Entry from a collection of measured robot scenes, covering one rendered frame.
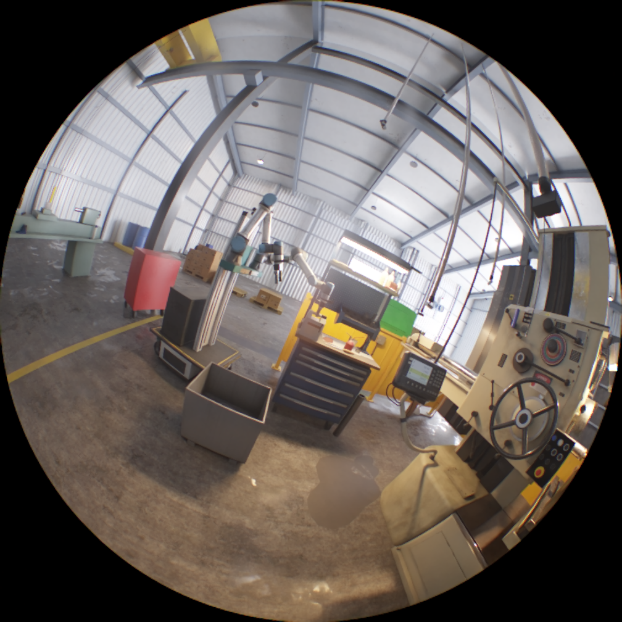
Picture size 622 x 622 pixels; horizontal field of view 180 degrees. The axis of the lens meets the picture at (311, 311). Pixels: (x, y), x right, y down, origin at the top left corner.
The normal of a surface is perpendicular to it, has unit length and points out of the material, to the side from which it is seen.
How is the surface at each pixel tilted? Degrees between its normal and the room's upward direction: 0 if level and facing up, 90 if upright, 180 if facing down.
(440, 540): 90
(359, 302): 90
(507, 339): 90
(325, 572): 0
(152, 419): 0
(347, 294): 90
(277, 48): 169
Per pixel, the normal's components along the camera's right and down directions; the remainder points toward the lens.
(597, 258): -0.91, -0.40
